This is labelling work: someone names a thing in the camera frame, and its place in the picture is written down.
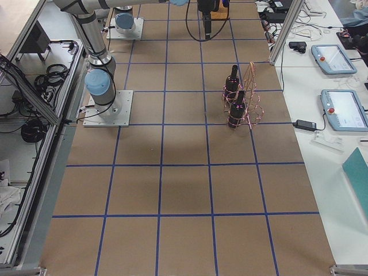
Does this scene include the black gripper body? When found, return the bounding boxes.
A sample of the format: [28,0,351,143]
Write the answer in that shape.
[197,0,215,20]

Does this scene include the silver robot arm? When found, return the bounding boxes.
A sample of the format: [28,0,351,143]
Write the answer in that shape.
[114,6,135,34]
[54,1,162,114]

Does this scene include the wooden tray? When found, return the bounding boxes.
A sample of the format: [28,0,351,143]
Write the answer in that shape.
[211,0,230,21]

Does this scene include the dark wine bottle far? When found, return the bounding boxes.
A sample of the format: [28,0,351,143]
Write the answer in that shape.
[224,64,239,100]

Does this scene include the dark wine bottle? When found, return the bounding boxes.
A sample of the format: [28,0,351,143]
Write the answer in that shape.
[224,64,239,100]
[228,90,246,129]

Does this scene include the dark wine bottle near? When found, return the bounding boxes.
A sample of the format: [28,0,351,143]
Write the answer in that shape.
[228,90,246,129]

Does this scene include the black handheld device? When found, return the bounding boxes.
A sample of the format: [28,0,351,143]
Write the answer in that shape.
[289,41,306,54]

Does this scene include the far teach pendant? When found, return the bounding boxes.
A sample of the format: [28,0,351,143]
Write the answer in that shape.
[311,44,357,75]

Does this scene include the teach pendant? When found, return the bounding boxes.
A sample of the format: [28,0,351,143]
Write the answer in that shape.
[311,44,357,75]
[320,89,367,132]

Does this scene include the black power adapter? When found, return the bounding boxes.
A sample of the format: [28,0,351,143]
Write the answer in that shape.
[293,120,317,132]

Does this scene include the near teach pendant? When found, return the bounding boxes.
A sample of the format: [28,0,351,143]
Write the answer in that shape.
[320,89,367,132]

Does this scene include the clear acrylic stand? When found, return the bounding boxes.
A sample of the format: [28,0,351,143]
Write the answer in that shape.
[311,132,344,152]

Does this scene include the teal board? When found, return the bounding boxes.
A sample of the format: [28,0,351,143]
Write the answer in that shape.
[342,148,368,217]

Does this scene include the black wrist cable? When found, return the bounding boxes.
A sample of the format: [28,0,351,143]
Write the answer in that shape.
[185,0,231,43]

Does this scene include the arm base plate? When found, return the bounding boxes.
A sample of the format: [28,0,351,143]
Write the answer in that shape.
[106,18,144,40]
[83,90,133,127]

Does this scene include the aluminium frame post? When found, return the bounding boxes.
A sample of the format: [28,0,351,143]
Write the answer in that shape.
[269,0,304,65]

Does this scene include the copper wire bottle basket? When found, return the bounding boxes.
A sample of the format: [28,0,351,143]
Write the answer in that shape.
[222,62,264,128]

